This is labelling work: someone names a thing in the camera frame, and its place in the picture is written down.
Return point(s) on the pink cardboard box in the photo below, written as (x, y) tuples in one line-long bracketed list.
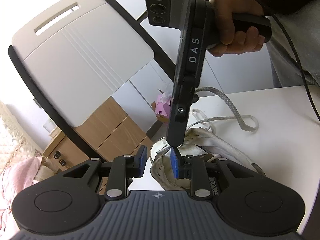
[(162, 107)]

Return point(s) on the white shoelace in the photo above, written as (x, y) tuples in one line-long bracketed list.
[(232, 105)]

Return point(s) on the pink blanket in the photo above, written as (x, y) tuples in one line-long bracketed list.
[(17, 185)]

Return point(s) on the wooden bedside drawer cabinet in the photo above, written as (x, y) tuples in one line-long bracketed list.
[(112, 125)]

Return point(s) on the black cabinet keys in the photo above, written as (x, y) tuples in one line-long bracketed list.
[(60, 158)]

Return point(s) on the cream quilted headboard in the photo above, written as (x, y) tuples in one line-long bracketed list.
[(12, 135)]

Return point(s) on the person's right hand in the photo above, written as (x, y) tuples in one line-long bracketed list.
[(225, 12)]

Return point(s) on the person's right leg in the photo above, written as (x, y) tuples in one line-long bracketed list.
[(282, 55)]

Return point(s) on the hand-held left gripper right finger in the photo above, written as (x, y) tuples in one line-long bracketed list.
[(175, 165)]

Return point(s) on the dark wall socket plate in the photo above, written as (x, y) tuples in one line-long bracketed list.
[(37, 103)]

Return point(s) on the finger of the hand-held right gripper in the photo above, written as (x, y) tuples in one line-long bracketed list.
[(178, 122)]

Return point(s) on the white and brown sneaker shoe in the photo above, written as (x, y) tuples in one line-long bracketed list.
[(225, 147)]

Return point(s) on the white chair with black frame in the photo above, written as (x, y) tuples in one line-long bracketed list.
[(75, 55)]

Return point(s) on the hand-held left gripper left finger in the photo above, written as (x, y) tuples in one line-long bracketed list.
[(143, 161)]

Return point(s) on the clear glass cup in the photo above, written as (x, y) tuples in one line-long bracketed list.
[(48, 125)]

